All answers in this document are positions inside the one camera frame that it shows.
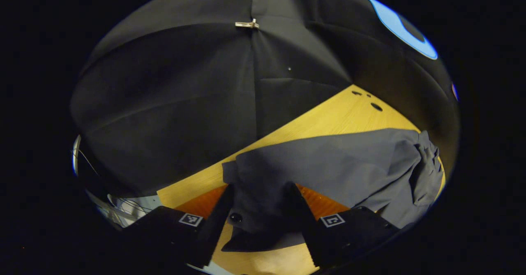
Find grey collared shirt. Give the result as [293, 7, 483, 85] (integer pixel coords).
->
[221, 128, 445, 253]

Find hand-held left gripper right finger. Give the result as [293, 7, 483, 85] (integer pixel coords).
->
[286, 182, 401, 268]

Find small metal cloth clip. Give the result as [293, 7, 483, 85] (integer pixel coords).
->
[235, 18, 260, 30]

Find black backdrop cloth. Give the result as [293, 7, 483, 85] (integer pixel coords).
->
[70, 0, 461, 197]

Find pale object with thin cables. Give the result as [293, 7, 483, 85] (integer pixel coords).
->
[84, 191, 163, 230]

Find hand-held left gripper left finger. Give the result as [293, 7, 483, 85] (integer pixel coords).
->
[121, 184, 235, 269]

